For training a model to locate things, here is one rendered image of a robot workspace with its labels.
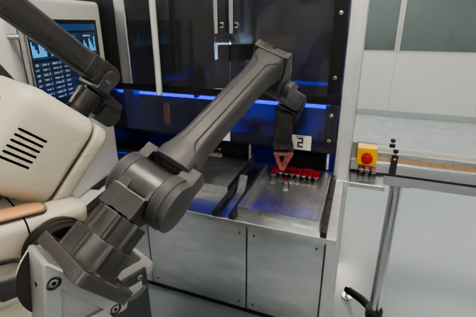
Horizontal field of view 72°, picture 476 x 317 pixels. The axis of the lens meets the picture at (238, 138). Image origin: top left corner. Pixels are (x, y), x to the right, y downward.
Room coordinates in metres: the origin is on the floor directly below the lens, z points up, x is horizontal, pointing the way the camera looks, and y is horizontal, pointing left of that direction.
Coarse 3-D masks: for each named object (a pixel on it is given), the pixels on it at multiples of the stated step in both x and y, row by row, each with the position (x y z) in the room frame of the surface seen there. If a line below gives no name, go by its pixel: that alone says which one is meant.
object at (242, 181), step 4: (240, 176) 1.10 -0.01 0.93; (244, 176) 1.10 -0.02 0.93; (240, 180) 1.09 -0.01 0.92; (244, 180) 1.09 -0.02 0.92; (240, 184) 1.08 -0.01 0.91; (244, 184) 1.08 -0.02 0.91; (240, 188) 1.07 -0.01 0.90; (244, 188) 1.07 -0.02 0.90; (240, 192) 1.07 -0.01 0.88; (236, 196) 1.04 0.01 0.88; (240, 196) 1.04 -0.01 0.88; (232, 200) 1.01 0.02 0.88; (236, 200) 1.01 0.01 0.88; (228, 204) 0.99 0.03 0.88; (232, 204) 0.99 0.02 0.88
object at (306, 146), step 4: (292, 136) 1.24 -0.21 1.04; (296, 136) 1.23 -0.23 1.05; (300, 136) 1.23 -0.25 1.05; (304, 136) 1.22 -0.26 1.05; (296, 140) 1.23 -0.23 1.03; (300, 140) 1.23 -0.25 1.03; (304, 140) 1.22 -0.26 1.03; (308, 140) 1.22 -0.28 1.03; (296, 144) 1.23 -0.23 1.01; (300, 144) 1.22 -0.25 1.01; (304, 144) 1.22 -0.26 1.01; (308, 144) 1.21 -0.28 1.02; (296, 148) 1.23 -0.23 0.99; (300, 148) 1.22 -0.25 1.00; (304, 148) 1.22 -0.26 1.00; (308, 148) 1.21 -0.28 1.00
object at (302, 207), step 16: (256, 192) 1.07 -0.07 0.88; (272, 192) 1.07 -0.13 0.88; (288, 192) 1.07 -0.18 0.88; (304, 192) 1.07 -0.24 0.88; (320, 192) 1.07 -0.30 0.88; (240, 208) 0.92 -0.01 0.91; (256, 208) 0.96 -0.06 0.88; (272, 208) 0.96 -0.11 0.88; (288, 208) 0.96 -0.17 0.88; (304, 208) 0.96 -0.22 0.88; (320, 208) 0.96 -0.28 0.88; (288, 224) 0.86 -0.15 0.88; (304, 224) 0.85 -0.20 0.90; (320, 224) 0.86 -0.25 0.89
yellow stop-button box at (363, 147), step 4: (360, 144) 1.17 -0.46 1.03; (364, 144) 1.17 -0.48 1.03; (368, 144) 1.17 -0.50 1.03; (372, 144) 1.17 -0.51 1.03; (376, 144) 1.17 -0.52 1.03; (360, 148) 1.15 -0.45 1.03; (364, 148) 1.14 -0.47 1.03; (368, 148) 1.14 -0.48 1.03; (372, 148) 1.14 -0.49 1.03; (376, 148) 1.13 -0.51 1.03; (356, 152) 1.20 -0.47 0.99; (360, 152) 1.15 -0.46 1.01; (364, 152) 1.14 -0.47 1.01; (368, 152) 1.14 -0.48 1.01; (372, 152) 1.13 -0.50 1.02; (376, 152) 1.13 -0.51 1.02; (356, 156) 1.15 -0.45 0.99; (360, 156) 1.14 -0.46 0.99; (376, 156) 1.13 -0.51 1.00; (356, 160) 1.15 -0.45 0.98; (360, 160) 1.14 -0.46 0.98; (376, 160) 1.13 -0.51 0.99; (360, 164) 1.14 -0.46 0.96; (364, 164) 1.14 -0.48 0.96; (368, 164) 1.13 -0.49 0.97; (372, 164) 1.13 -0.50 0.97
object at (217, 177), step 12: (228, 156) 1.41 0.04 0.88; (252, 156) 1.34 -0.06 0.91; (204, 168) 1.28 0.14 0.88; (216, 168) 1.28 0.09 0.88; (228, 168) 1.28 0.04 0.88; (240, 168) 1.28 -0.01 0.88; (204, 180) 1.17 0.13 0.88; (216, 180) 1.17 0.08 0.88; (228, 180) 1.17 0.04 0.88; (216, 192) 1.07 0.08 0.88
